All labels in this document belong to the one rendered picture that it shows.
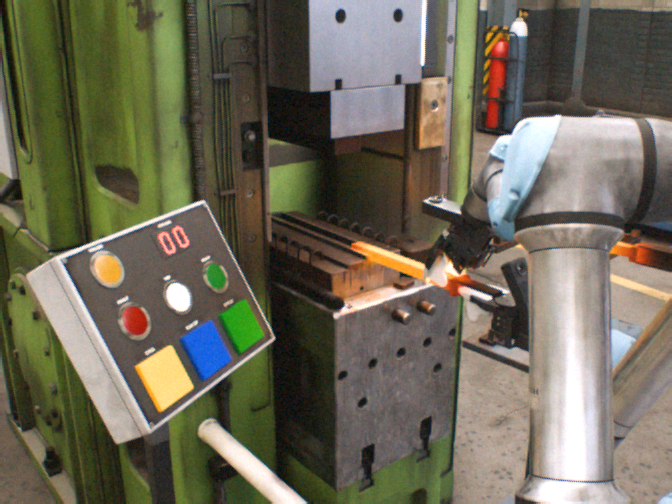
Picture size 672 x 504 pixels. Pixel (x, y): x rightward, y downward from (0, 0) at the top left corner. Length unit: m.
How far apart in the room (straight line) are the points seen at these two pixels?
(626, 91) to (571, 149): 9.54
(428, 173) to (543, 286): 1.11
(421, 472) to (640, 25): 8.76
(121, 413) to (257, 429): 0.73
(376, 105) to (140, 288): 0.66
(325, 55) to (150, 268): 0.55
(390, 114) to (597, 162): 0.82
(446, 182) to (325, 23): 0.67
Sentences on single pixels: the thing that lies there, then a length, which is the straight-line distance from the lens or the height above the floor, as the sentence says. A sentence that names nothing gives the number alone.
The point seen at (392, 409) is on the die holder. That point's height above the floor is 0.62.
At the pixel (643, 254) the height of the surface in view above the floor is 1.00.
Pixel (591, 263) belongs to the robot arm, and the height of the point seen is 1.28.
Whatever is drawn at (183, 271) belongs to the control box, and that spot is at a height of 1.12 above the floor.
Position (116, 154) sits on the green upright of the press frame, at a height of 1.19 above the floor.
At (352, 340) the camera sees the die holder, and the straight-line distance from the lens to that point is 1.55.
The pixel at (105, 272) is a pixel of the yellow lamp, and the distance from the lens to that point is 1.08.
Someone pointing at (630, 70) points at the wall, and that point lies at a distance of 10.28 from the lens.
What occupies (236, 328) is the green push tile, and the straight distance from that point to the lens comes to 1.22.
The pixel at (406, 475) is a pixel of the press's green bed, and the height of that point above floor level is 0.41.
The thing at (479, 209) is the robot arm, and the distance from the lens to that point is 1.30.
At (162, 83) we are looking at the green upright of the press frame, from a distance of 1.40.
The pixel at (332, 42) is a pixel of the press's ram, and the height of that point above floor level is 1.46.
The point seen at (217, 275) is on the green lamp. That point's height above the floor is 1.09.
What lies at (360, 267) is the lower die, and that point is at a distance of 1.58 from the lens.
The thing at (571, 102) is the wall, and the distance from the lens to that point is 10.82.
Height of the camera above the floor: 1.53
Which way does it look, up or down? 20 degrees down
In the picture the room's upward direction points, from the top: straight up
